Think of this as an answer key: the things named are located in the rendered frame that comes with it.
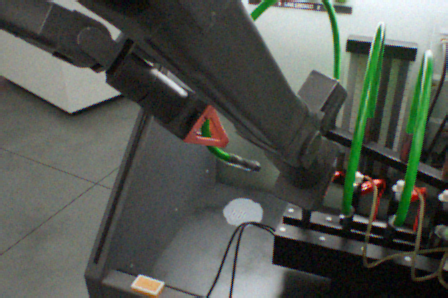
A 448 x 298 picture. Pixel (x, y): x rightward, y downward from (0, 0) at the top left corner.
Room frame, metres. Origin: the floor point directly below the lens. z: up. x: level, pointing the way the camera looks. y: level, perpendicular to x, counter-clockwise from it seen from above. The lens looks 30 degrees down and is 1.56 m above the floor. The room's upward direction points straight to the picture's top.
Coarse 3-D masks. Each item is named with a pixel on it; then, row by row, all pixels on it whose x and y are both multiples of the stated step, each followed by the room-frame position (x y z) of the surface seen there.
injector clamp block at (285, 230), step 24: (288, 216) 0.73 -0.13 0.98; (312, 216) 0.73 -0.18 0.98; (336, 216) 0.73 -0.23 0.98; (288, 240) 0.66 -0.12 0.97; (312, 240) 0.66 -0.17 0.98; (336, 240) 0.65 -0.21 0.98; (360, 240) 0.67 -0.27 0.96; (408, 240) 0.65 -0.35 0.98; (288, 264) 0.66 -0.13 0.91; (312, 264) 0.65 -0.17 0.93; (336, 264) 0.63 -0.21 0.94; (360, 264) 0.61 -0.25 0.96; (384, 264) 0.60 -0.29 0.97; (408, 264) 0.59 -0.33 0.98; (432, 264) 0.58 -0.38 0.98; (336, 288) 0.63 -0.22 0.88; (360, 288) 0.61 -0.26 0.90; (384, 288) 0.59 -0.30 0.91; (408, 288) 0.58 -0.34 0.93; (432, 288) 0.56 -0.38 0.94
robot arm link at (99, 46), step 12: (84, 36) 0.56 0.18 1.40; (96, 36) 0.57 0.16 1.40; (108, 36) 0.57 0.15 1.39; (120, 36) 0.61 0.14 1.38; (84, 48) 0.55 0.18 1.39; (96, 48) 0.56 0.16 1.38; (108, 48) 0.57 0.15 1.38; (120, 48) 0.57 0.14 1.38; (96, 60) 0.55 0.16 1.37; (108, 60) 0.56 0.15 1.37; (96, 72) 0.62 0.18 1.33
